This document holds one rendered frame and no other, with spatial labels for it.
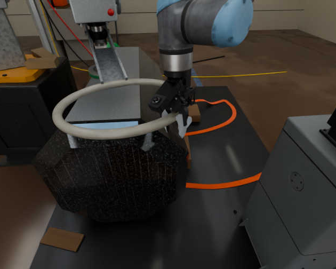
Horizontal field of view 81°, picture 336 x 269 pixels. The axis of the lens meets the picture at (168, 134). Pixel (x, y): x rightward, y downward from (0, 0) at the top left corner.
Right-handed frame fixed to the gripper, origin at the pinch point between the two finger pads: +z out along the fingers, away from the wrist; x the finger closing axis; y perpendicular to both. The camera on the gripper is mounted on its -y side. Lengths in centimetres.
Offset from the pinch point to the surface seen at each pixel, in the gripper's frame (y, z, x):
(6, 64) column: 0, -5, 149
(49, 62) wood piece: 20, -5, 127
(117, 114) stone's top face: 5.3, 5.7, 36.2
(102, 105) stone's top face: 6.0, 4.4, 48.2
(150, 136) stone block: 10.6, 15.5, 21.6
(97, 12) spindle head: 27, -34, 68
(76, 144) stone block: -14.4, 13.8, 42.4
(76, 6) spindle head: 19, -37, 72
